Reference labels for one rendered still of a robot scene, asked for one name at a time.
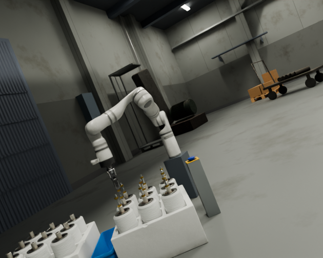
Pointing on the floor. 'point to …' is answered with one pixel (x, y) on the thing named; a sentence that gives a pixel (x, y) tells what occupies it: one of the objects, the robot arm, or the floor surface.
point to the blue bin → (104, 245)
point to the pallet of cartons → (255, 92)
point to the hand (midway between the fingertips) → (116, 185)
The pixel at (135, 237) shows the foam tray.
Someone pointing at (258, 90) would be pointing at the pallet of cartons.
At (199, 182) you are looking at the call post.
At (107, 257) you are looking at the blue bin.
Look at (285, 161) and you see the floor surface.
